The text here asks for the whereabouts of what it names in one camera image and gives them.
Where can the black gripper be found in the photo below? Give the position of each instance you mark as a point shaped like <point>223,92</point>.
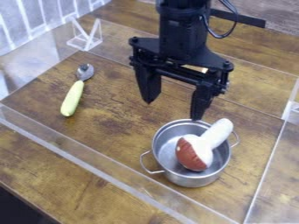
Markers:
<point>205,70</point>

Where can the red plush mushroom toy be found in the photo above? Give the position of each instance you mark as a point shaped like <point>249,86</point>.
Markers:
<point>194,149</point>

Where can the silver pot with handles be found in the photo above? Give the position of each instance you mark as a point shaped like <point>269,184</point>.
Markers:
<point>159,160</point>

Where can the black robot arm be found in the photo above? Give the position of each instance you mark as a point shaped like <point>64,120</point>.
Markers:
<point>179,55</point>

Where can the black bar at table back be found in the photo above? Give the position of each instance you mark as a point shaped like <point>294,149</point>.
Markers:
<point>258,22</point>

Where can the clear acrylic front barrier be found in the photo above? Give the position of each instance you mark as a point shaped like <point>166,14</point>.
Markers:
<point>183,208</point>

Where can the spoon with yellow-green handle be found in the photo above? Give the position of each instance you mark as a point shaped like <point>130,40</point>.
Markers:
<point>72,97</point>

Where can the clear acrylic triangular bracket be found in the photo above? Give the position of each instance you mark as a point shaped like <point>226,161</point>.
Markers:
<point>84,41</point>

